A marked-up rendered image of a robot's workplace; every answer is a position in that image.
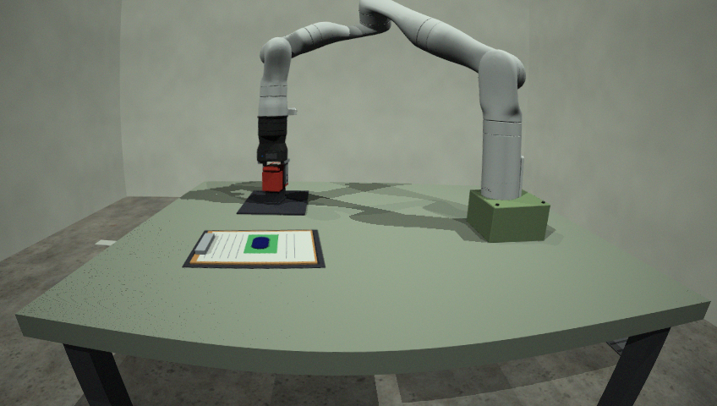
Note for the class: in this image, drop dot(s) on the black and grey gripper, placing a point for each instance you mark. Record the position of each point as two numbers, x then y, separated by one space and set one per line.
272 126

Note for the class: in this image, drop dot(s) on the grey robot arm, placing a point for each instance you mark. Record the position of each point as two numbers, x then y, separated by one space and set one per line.
500 75

